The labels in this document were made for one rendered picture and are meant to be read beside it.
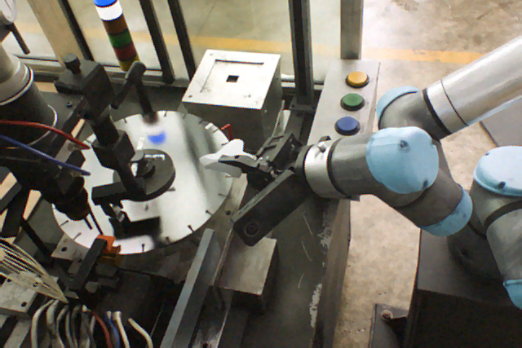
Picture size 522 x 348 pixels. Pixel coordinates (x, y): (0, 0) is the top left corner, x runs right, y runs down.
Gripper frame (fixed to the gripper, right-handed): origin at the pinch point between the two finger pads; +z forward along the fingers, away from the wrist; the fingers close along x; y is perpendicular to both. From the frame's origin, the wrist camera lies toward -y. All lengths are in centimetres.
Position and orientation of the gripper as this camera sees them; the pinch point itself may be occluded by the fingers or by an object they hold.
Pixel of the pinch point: (223, 190)
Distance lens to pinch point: 86.5
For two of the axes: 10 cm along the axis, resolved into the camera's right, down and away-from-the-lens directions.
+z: -6.5, 1.1, 7.5
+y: 5.0, -6.9, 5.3
